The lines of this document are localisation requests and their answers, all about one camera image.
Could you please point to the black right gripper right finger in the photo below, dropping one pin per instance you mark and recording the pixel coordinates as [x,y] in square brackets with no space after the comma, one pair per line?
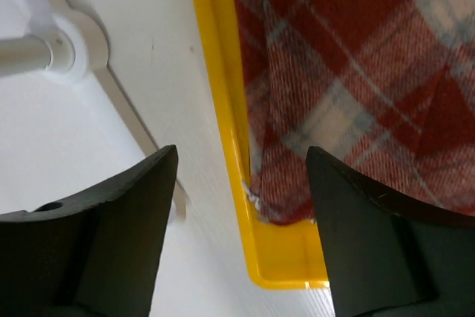
[387,254]

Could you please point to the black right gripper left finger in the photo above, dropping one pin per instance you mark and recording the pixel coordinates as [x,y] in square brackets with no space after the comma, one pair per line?
[94,253]

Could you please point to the red plaid skirt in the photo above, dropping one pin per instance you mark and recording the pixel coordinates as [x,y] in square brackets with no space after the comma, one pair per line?
[386,86]

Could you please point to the yellow plastic bin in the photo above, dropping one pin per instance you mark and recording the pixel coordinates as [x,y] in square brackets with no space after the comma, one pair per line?
[277,257]

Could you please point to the silver white clothes rack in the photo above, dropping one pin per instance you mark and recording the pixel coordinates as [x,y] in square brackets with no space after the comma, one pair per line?
[65,121]

